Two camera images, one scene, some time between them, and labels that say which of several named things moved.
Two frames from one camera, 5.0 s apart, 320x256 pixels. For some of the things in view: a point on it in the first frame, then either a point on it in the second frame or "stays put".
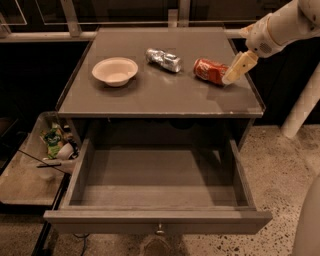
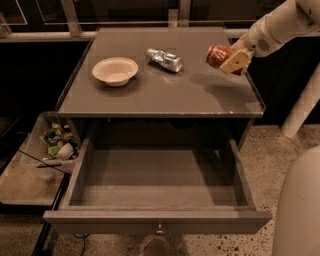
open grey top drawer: x=159 y=186 stays put
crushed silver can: x=168 y=61 stays put
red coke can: x=209 y=71 -> x=218 y=54
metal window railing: x=73 y=30 stays put
